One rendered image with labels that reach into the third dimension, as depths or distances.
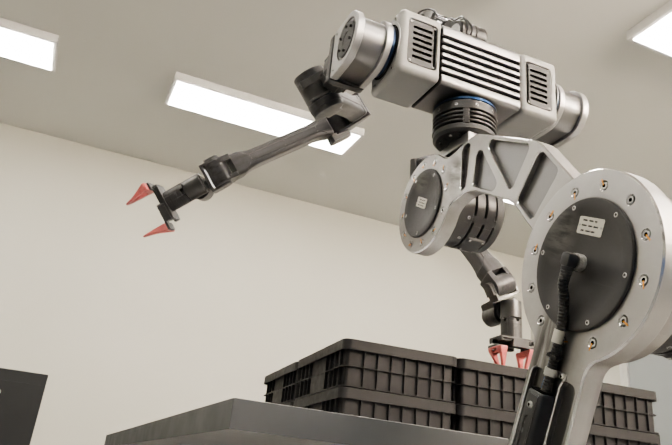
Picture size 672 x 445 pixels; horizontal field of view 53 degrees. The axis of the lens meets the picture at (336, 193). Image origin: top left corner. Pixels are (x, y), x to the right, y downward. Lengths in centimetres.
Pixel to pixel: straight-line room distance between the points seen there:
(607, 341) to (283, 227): 474
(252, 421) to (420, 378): 80
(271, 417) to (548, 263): 42
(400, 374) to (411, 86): 68
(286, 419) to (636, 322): 46
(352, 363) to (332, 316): 382
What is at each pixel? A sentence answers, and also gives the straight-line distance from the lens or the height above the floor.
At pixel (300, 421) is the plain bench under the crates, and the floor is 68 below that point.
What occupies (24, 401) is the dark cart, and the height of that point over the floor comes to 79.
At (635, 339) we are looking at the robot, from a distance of 81.
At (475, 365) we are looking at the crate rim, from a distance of 174.
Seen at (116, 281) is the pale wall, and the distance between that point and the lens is 506.
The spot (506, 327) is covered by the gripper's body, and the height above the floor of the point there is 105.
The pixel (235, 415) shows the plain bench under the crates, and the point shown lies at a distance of 93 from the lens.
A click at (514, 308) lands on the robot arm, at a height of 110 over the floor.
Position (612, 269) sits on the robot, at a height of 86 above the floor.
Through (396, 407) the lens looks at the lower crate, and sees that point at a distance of 164.
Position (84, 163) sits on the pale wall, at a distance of 530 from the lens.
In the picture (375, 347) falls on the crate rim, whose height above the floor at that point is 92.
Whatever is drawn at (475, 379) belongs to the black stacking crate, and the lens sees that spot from 175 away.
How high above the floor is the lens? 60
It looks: 24 degrees up
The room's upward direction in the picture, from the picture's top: 6 degrees clockwise
